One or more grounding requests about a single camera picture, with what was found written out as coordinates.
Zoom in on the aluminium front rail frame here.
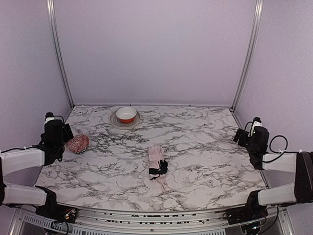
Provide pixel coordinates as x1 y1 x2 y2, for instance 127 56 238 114
8 206 294 235

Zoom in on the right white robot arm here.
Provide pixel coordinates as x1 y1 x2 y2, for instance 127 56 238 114
234 126 313 214

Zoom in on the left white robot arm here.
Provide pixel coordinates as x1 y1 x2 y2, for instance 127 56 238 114
0 117 73 213

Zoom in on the left aluminium corner post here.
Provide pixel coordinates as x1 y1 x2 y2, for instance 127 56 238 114
46 0 74 110

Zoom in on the pink and black umbrella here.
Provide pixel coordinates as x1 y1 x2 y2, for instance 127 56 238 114
148 145 168 192

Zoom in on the right aluminium corner post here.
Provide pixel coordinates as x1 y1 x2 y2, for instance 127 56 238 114
231 0 264 112

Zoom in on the aluminium corner post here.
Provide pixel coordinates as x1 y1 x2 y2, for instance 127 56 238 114
231 0 264 112
46 0 74 110

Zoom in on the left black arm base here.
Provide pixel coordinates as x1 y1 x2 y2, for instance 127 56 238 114
35 205 78 223

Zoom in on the grey round plate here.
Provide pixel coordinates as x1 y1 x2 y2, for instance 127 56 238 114
110 107 140 130

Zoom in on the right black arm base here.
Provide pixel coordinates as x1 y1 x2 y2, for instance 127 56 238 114
223 207 268 225

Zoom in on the red patterned round pouch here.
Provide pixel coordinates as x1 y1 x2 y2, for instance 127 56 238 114
66 134 89 154

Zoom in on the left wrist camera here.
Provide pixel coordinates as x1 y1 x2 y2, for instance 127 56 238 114
45 112 55 123

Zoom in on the red and white bowl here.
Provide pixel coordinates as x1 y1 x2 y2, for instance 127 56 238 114
116 107 137 124

